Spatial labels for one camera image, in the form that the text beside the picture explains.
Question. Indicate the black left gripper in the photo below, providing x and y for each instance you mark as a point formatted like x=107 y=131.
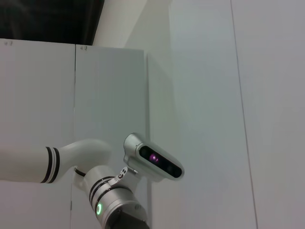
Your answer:
x=128 y=221

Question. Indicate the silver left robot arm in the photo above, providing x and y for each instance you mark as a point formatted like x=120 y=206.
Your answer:
x=71 y=152

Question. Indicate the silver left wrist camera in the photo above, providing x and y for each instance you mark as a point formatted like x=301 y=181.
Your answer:
x=152 y=157

